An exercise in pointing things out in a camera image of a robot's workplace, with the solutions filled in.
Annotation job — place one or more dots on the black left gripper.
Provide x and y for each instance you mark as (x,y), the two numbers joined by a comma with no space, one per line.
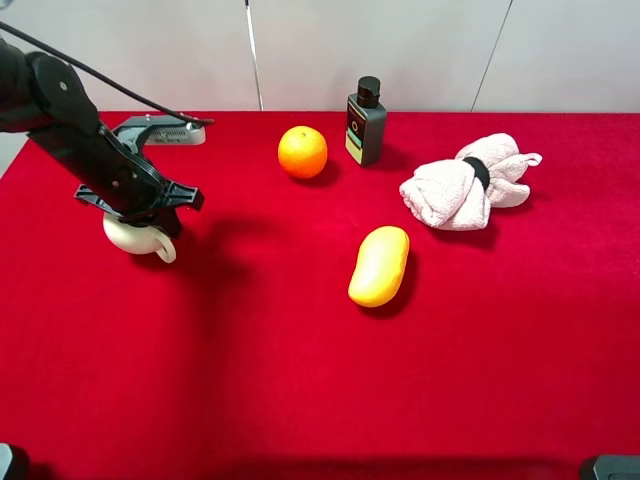
(117,179)

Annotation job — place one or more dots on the cream ceramic pitcher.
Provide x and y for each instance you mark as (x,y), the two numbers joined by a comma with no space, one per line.
(138,240)

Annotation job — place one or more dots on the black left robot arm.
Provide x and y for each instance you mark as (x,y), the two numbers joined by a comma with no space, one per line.
(44,98)

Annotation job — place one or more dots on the orange fruit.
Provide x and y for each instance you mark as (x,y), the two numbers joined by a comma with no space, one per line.
(302,152)

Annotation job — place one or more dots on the dark grey pump bottle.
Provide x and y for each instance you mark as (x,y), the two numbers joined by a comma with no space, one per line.
(366,120)

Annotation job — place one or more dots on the yellow mango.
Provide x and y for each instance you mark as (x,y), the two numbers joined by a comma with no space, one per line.
(380,267)

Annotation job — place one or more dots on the black base corner left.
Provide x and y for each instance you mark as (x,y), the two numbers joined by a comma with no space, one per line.
(14,462)

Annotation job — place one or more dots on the black base corner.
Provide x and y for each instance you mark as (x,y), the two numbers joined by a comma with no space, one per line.
(14,462)
(611,467)

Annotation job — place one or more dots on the pink towel with black band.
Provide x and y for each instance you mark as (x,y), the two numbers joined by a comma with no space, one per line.
(458,194)

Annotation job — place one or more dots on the red tablecloth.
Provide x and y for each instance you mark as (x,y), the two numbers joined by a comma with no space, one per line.
(510,352)

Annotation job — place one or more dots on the black base corner right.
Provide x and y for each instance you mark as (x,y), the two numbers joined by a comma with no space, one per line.
(611,467)

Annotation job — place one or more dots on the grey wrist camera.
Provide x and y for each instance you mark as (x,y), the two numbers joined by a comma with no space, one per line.
(140,131)

